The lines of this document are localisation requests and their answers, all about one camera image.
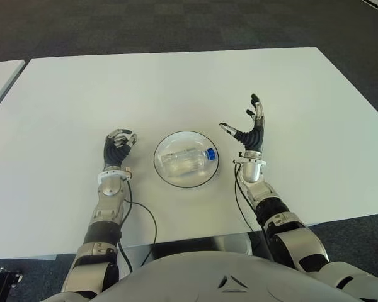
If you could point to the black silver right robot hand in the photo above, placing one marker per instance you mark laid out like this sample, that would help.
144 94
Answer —
255 138

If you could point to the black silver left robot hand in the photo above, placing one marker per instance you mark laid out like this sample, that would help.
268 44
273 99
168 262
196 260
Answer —
115 154

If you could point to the clear water bottle blue cap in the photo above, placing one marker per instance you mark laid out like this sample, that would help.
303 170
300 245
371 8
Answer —
189 160

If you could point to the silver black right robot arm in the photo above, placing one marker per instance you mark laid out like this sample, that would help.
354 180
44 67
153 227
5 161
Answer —
252 171

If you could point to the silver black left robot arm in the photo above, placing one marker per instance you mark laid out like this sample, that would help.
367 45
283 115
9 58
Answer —
108 188

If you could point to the white plate black rim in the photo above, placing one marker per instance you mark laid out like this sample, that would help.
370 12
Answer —
186 139

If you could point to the white rounded robot leg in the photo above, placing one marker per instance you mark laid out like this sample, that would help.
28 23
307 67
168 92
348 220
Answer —
236 243

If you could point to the dark metal table leg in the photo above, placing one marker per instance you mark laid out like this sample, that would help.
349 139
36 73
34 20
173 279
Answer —
260 247

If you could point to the white table with grey edge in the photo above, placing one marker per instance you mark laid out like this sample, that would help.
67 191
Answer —
0 78

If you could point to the grey white robot torso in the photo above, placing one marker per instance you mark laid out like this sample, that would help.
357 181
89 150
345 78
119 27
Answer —
208 280

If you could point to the black metal stand foot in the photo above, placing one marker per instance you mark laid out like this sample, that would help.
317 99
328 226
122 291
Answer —
6 280

